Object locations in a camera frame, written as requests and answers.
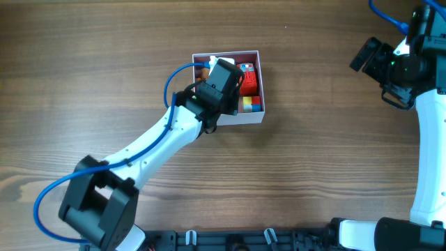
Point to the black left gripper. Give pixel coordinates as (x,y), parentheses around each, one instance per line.
(232,97)

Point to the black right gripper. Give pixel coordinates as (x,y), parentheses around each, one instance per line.
(371,59)

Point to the brown plush toy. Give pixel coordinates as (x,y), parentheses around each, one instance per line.
(201,74)

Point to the red toy fire truck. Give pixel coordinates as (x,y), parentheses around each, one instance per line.
(249,86)

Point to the colourful puzzle cube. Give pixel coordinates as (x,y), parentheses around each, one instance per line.
(251,104)

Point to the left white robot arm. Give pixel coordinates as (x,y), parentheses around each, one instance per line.
(101,200)

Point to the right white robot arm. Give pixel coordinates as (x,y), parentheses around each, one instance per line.
(425,229)

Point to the white box pink inside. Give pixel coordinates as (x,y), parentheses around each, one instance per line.
(249,56)

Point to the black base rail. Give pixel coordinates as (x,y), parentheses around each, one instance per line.
(265,240)

